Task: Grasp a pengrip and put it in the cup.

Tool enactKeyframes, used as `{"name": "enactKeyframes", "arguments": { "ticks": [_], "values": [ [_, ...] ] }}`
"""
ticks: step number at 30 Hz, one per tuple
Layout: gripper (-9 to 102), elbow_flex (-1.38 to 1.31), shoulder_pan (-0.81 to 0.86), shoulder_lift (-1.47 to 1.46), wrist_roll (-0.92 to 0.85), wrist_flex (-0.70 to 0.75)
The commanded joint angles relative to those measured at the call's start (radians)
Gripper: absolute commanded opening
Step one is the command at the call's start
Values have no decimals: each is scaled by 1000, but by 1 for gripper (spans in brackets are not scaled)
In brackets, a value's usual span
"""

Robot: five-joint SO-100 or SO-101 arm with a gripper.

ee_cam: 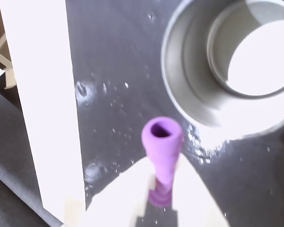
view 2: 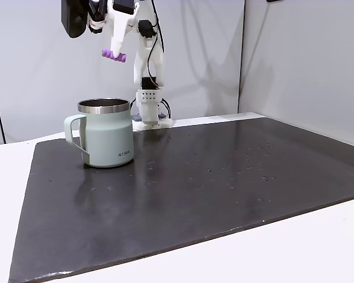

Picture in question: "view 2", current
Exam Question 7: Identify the black base cables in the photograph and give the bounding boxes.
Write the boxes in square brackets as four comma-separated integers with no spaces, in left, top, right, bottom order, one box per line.
[130,98,172,121]

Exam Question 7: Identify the purple pen grip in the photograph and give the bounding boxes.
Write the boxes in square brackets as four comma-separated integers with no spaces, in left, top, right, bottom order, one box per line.
[101,48,128,64]

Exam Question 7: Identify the pale green steel-rimmed mug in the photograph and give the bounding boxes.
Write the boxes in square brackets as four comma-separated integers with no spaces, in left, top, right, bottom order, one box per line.
[63,98,135,169]

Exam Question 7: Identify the black oval camera box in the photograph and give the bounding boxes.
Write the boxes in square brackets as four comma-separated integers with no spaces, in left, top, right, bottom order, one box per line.
[61,0,88,39]

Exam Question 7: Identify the black camera cable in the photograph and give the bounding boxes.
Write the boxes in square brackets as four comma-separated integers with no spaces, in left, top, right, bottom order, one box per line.
[146,0,166,89]

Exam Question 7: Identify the black table mat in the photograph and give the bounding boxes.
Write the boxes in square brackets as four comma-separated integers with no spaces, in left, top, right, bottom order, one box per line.
[8,116,354,283]

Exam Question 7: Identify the black white camera mount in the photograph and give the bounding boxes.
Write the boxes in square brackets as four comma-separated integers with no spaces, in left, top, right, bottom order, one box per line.
[87,0,109,34]

